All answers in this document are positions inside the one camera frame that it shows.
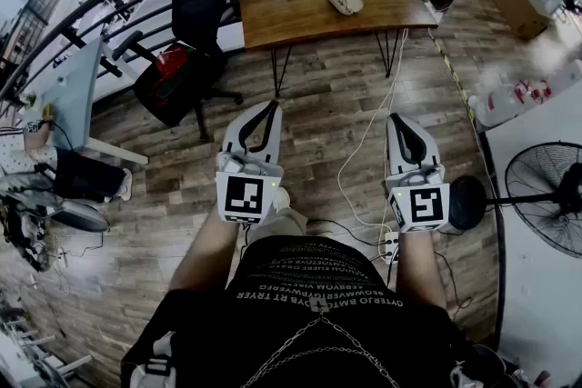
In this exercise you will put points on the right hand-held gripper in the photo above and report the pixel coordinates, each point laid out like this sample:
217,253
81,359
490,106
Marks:
425,204

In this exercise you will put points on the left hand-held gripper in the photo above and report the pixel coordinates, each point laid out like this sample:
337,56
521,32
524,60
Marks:
245,195

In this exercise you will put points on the beige glasses case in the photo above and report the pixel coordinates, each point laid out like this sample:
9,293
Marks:
348,0

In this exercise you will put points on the person's left forearm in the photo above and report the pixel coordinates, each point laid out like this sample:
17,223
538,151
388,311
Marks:
204,254

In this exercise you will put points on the person's right forearm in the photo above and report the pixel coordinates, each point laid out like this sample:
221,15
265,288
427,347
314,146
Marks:
420,272

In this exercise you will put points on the black standing fan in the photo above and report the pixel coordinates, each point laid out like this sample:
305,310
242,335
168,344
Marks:
468,202

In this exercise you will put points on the person's beige trouser leg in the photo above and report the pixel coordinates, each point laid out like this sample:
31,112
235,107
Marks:
282,225

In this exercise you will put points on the white power strip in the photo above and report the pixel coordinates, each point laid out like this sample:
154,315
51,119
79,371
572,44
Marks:
391,245

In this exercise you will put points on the pack of plastic bottles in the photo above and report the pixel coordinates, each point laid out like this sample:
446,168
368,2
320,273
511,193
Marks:
500,102

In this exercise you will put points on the red bag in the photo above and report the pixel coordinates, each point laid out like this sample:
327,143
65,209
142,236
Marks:
170,68

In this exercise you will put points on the wooden table with hairpin legs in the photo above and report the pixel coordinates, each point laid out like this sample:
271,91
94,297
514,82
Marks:
295,18

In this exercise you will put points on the black office chair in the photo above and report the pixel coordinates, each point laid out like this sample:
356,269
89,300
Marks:
200,0

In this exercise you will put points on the white desk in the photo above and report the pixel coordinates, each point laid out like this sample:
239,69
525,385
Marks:
77,95

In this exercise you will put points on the person's black printed t-shirt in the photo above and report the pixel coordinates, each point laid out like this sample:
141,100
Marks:
218,331

